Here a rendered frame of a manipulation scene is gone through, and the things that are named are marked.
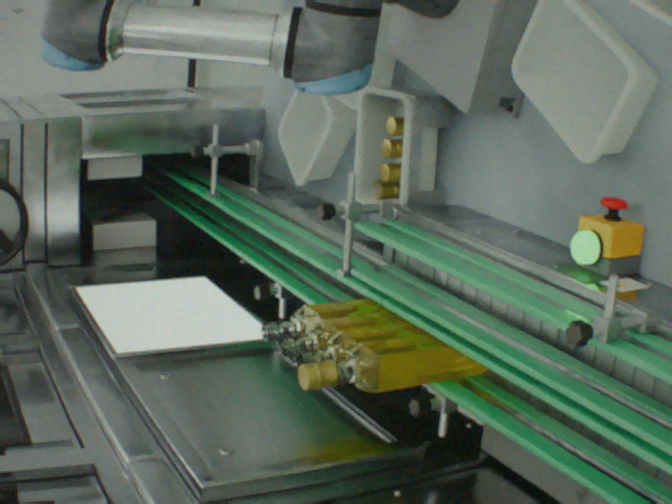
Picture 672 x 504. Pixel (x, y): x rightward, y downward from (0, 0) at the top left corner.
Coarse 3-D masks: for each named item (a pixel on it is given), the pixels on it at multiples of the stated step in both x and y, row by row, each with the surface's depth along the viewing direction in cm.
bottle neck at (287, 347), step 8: (288, 336) 126; (296, 336) 126; (304, 336) 126; (312, 336) 126; (280, 344) 126; (288, 344) 124; (296, 344) 125; (304, 344) 125; (312, 344) 126; (280, 352) 126; (288, 352) 124
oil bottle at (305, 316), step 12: (360, 300) 138; (372, 300) 138; (300, 312) 132; (312, 312) 131; (324, 312) 132; (336, 312) 132; (348, 312) 133; (360, 312) 133; (372, 312) 134; (300, 324) 131; (312, 324) 130
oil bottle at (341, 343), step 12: (396, 324) 128; (408, 324) 129; (336, 336) 123; (348, 336) 123; (360, 336) 123; (372, 336) 123; (384, 336) 124; (396, 336) 124; (336, 348) 121; (348, 348) 120; (336, 360) 121
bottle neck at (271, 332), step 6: (264, 324) 130; (270, 324) 130; (276, 324) 130; (282, 324) 130; (288, 324) 130; (294, 324) 131; (264, 330) 131; (270, 330) 129; (276, 330) 129; (282, 330) 130; (288, 330) 130; (294, 330) 130; (264, 336) 131; (270, 336) 129; (276, 336) 129; (282, 336) 130
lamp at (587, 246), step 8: (584, 232) 110; (592, 232) 110; (576, 240) 110; (584, 240) 109; (592, 240) 109; (600, 240) 109; (576, 248) 110; (584, 248) 109; (592, 248) 109; (600, 248) 109; (576, 256) 110; (584, 256) 109; (592, 256) 109; (600, 256) 110
